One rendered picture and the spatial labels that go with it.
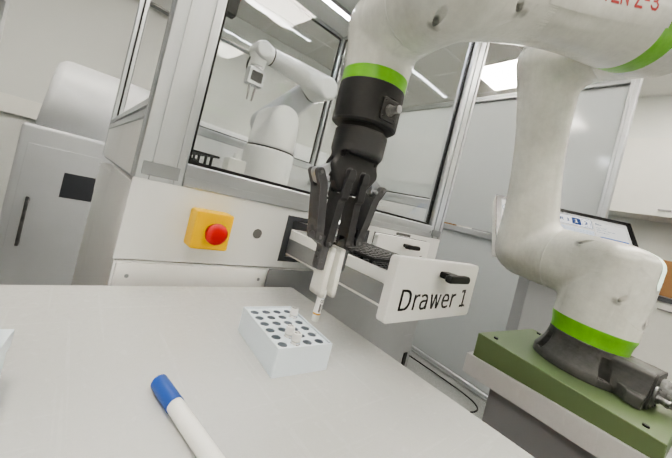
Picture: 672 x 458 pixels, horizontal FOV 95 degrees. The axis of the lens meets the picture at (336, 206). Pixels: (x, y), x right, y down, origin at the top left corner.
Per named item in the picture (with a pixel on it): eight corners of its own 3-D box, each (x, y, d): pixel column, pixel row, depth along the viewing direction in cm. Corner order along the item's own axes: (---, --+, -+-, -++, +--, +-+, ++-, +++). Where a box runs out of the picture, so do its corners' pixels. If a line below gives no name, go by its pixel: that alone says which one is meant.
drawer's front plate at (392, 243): (423, 272, 112) (430, 243, 112) (370, 268, 93) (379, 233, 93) (419, 270, 113) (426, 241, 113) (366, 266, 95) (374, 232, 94)
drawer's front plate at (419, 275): (467, 314, 67) (479, 266, 67) (382, 324, 48) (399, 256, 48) (459, 311, 69) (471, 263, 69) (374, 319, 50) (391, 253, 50)
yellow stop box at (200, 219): (227, 252, 60) (236, 217, 60) (189, 249, 56) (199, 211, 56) (219, 245, 64) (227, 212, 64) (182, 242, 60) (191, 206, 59)
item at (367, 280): (457, 305, 68) (464, 278, 68) (383, 310, 51) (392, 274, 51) (340, 253, 98) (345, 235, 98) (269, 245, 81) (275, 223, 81)
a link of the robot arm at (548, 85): (515, 260, 82) (543, 43, 71) (584, 286, 68) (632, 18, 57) (480, 268, 77) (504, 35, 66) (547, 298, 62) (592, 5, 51)
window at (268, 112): (427, 224, 115) (491, -26, 114) (186, 162, 59) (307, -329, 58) (426, 224, 116) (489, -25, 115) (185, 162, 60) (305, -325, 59)
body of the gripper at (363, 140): (357, 118, 38) (338, 190, 38) (401, 139, 43) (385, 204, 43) (323, 122, 44) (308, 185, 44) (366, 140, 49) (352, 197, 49)
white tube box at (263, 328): (326, 370, 42) (333, 343, 42) (270, 379, 37) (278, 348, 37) (285, 327, 52) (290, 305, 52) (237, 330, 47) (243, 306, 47)
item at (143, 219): (430, 276, 119) (440, 239, 119) (112, 258, 53) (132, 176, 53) (298, 224, 191) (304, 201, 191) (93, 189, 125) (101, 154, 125)
